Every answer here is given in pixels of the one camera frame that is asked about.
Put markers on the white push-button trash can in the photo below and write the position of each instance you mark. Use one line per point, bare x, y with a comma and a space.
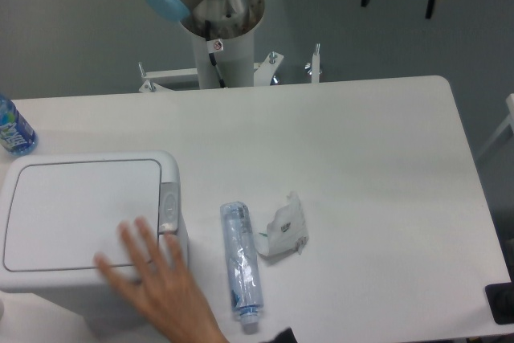
58, 211

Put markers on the bare human hand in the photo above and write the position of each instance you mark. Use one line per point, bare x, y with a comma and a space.
167, 295

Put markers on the crumpled white plastic wrapper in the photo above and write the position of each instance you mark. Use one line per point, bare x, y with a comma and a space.
287, 232

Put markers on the black object at table edge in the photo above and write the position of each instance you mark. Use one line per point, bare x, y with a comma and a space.
500, 299

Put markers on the empty clear plastic bottle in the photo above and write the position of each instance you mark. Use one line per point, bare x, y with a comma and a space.
244, 282

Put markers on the dark sleeve at bottom edge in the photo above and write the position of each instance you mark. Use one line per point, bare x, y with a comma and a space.
285, 336

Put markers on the blue labelled water bottle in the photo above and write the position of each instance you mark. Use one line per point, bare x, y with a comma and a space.
18, 138

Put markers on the white frame at right edge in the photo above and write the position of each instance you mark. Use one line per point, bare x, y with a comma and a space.
499, 137

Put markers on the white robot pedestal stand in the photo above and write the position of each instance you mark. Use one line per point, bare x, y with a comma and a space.
219, 63

